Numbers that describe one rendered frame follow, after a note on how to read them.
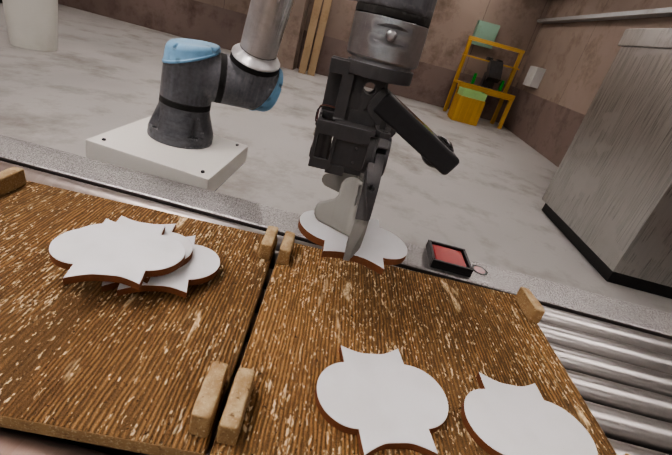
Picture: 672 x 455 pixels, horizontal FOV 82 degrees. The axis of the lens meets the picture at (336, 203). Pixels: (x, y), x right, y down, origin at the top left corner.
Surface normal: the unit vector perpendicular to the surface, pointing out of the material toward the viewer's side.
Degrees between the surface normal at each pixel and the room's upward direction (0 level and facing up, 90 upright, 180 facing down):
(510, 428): 0
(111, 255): 0
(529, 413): 0
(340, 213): 67
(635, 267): 90
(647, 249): 90
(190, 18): 90
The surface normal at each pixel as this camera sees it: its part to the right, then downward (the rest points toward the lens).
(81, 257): 0.24, -0.88
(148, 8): -0.11, 0.40
